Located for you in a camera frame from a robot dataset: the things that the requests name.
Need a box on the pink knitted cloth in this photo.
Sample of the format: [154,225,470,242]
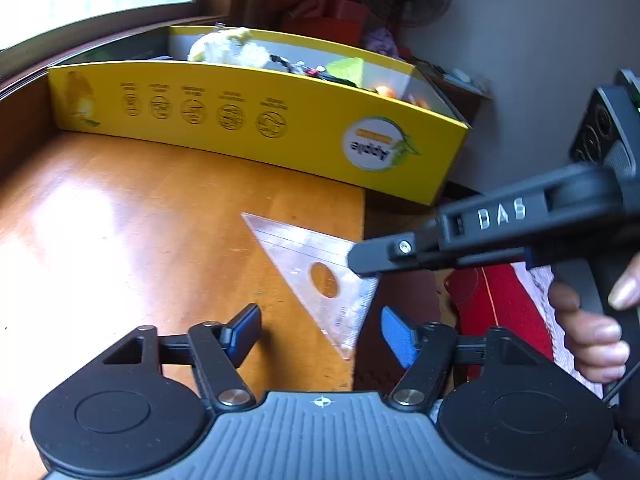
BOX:
[515,260,586,376]

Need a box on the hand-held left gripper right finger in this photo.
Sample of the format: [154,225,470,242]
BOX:
[380,306,536,407]

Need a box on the purple cloth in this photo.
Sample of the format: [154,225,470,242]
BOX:
[362,27,401,58]

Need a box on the grey window frame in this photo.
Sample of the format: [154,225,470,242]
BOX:
[0,2,201,53]

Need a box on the clear triangle ruler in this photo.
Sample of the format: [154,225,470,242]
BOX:
[241,212,382,361]

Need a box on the person's right hand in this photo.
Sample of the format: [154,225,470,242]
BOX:
[547,252,640,385]

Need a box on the black cable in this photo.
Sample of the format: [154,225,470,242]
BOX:
[602,377,628,406]

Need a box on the yellow cardboard box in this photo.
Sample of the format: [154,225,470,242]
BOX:
[47,25,471,207]

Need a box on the wooden windowsill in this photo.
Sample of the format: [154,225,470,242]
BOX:
[0,15,226,101]

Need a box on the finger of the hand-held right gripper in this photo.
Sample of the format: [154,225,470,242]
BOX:
[346,232,441,277]

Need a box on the yellow plush toy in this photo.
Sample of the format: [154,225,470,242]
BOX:
[187,27,273,68]

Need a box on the red cloth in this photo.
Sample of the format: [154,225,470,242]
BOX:
[445,262,556,356]

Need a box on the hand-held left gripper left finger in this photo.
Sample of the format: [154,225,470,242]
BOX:
[102,303,263,413]

